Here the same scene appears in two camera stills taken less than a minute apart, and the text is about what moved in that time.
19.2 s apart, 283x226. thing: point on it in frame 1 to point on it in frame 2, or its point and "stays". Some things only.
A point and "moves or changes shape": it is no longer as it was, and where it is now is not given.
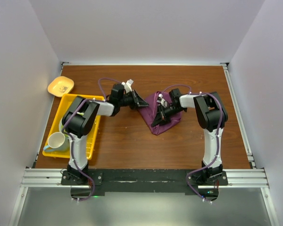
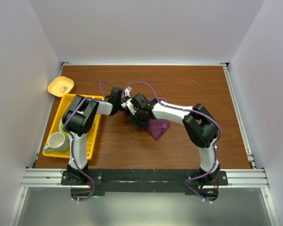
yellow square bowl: (60, 85) stays
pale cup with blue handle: (57, 142) stays
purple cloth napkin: (148, 113) moves or changes shape
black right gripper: (160, 118) to (140, 124)
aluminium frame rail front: (53, 177) stays
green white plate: (61, 126) stays
